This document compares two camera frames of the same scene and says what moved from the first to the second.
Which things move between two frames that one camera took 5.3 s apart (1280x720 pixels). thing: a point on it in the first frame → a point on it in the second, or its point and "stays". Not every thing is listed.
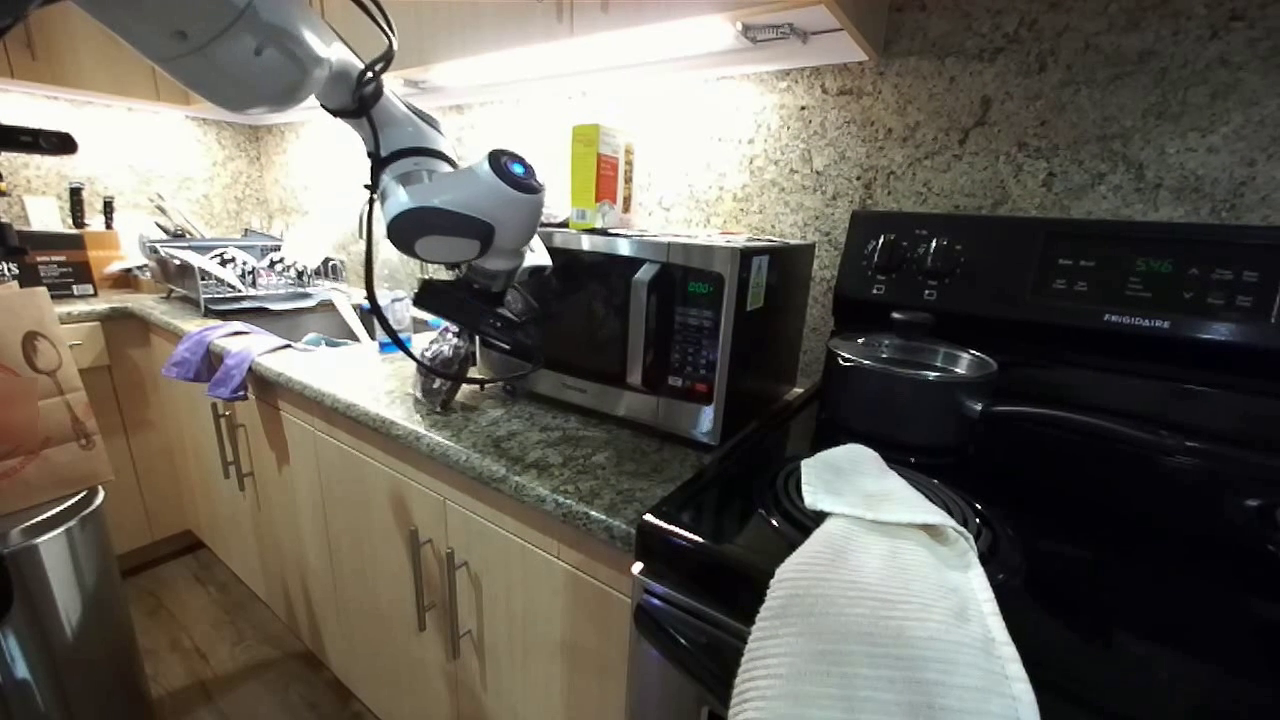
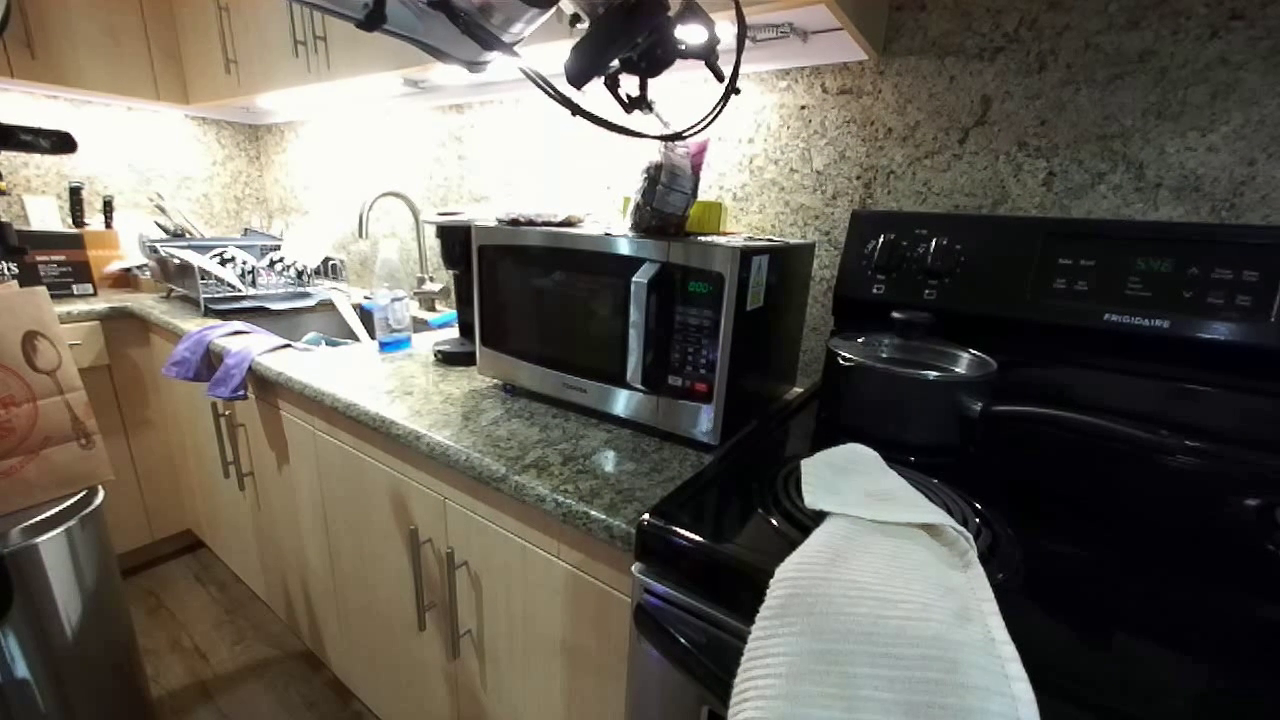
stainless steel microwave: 674,335 stays
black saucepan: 915,388 stays
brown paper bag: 48,435 stays
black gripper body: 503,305 → 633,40
